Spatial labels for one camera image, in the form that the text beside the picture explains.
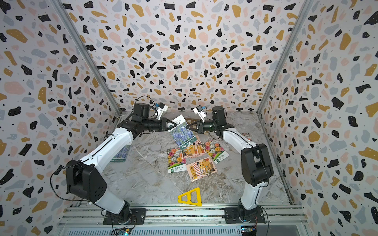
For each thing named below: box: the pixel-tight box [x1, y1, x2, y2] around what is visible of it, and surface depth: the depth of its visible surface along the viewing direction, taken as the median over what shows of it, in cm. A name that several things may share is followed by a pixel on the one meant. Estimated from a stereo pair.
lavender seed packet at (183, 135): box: [167, 114, 198, 150], surface depth 82 cm
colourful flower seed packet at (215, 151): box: [201, 139, 230, 165], surface depth 102 cm
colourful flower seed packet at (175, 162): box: [167, 147, 188, 174], surface depth 96 cm
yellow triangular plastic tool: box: [177, 186, 202, 207], surface depth 81 cm
